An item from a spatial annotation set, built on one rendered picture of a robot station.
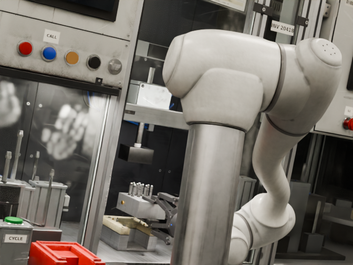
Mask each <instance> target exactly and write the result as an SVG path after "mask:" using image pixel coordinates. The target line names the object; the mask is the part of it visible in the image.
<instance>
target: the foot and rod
mask: <svg viewBox="0 0 353 265"><path fill-rule="evenodd" d="M144 126H145V123H138V129H137V134H136V139H135V143H134V145H126V144H120V149H119V154H118V158H119V159H122V160H125V161H127V162H136V163H142V164H152V158H153V153H154V150H152V149H149V148H146V147H142V146H141V142H142V137H143V131H144Z"/></svg>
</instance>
